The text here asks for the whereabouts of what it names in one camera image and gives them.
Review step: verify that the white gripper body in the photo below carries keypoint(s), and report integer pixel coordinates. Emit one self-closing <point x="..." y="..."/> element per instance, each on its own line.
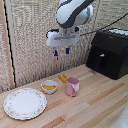
<point x="62" y="38"/>

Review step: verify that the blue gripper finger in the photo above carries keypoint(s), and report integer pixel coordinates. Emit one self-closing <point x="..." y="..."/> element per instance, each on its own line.
<point x="68" y="50"/>
<point x="55" y="52"/>

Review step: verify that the golden bread roll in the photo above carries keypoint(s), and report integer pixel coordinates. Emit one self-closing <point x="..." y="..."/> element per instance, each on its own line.
<point x="62" y="78"/>

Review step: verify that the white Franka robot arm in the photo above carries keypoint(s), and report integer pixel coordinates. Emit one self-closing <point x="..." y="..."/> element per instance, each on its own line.
<point x="74" y="11"/>

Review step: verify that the white patterned plate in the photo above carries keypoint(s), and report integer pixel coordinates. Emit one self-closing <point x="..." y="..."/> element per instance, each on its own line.
<point x="25" y="103"/>

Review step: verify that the small white bowl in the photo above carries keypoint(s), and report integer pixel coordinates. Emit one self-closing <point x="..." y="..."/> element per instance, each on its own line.
<point x="49" y="86"/>

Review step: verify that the yellow food piece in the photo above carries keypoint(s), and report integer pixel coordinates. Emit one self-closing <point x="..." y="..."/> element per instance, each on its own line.
<point x="49" y="87"/>

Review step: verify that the pink mug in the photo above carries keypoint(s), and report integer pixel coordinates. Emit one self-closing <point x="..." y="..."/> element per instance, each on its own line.
<point x="72" y="86"/>

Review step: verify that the black box appliance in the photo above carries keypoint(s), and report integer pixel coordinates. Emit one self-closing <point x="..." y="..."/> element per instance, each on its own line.
<point x="108" y="53"/>

